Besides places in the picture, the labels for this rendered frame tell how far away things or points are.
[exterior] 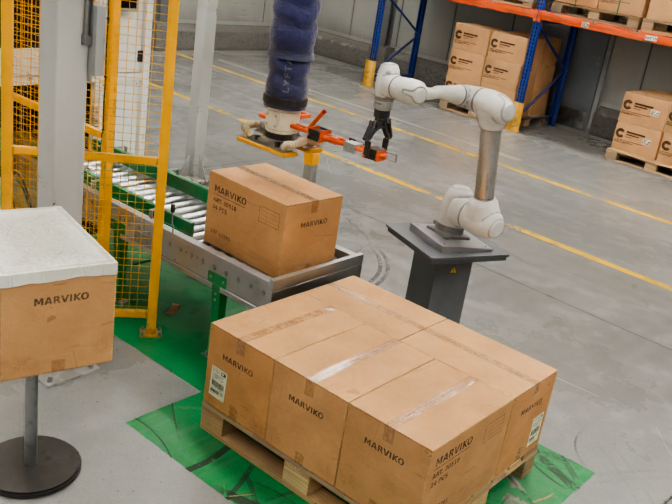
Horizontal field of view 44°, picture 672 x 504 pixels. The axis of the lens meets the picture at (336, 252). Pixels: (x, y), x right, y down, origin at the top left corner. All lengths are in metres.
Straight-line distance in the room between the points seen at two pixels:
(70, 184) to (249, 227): 0.91
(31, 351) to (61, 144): 1.16
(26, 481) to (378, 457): 1.39
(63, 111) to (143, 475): 1.60
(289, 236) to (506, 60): 8.08
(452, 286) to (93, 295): 2.17
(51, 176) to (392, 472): 1.97
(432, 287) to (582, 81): 8.50
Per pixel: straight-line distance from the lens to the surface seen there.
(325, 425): 3.39
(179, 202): 5.15
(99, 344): 3.17
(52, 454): 3.77
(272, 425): 3.62
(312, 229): 4.24
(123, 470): 3.72
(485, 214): 4.29
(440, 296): 4.56
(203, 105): 7.26
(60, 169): 3.95
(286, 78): 4.17
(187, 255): 4.48
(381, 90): 3.84
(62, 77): 3.84
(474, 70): 12.17
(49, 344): 3.10
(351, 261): 4.46
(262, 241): 4.22
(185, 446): 3.87
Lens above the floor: 2.22
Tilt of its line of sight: 21 degrees down
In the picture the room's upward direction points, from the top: 9 degrees clockwise
